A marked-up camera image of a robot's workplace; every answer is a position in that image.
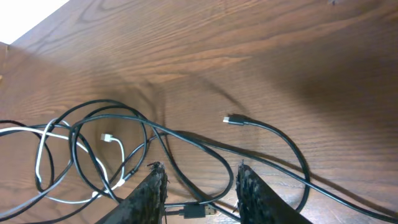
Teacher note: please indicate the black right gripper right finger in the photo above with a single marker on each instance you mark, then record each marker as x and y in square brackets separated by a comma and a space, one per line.
[259, 204]

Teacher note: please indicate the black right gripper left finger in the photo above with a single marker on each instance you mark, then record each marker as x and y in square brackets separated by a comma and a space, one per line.
[145, 204]

